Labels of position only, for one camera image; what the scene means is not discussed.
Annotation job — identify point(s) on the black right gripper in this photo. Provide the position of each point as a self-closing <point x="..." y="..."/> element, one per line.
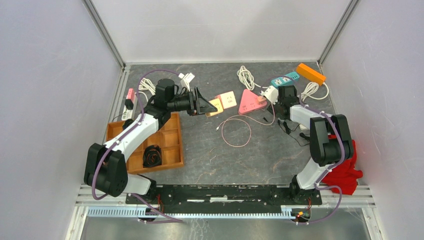
<point x="277" y="111"/>

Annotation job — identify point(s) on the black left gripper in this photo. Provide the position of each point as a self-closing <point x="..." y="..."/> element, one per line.
<point x="202" y="106"/>

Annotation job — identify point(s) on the teal power strip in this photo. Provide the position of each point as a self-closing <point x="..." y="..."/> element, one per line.
<point x="285" y="80"/>

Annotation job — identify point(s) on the salmon usb charger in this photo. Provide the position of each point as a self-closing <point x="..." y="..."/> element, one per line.
<point x="261" y="99"/>

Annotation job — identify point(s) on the pink cube adapter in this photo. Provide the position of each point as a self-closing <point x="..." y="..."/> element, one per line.
<point x="227" y="99"/>

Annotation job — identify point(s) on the orange power strip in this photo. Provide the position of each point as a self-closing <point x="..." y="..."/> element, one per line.
<point x="310" y="74"/>

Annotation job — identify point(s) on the white square plug adapter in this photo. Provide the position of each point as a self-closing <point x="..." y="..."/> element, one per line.
<point x="302" y="127"/>

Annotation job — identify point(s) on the pink triangular power strip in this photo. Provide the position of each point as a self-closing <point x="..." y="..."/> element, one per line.
<point x="248" y="103"/>

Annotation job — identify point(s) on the pink plug adapter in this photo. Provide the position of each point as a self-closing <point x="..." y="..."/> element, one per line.
<point x="130" y="94"/>

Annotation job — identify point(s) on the white power strip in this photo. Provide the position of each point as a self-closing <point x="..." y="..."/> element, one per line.
<point x="128" y="114"/>

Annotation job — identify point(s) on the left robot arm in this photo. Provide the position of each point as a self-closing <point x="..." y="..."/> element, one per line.
<point x="106" y="170"/>

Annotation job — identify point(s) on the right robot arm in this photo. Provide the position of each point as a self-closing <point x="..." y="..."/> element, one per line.
<point x="330" y="141"/>

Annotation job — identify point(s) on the orange wooden tray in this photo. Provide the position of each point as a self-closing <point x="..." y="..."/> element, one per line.
<point x="169" y="139"/>

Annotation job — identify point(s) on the dark rolled cloth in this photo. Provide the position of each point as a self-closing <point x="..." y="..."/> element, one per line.
<point x="152" y="156"/>

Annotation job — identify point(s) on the red cloth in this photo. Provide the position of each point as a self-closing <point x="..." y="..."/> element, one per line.
<point x="345" y="175"/>

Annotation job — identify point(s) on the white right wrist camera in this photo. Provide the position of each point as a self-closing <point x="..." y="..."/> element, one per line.
<point x="271" y="94"/>

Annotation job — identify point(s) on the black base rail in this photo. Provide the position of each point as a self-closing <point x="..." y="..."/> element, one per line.
<point x="229" y="199"/>

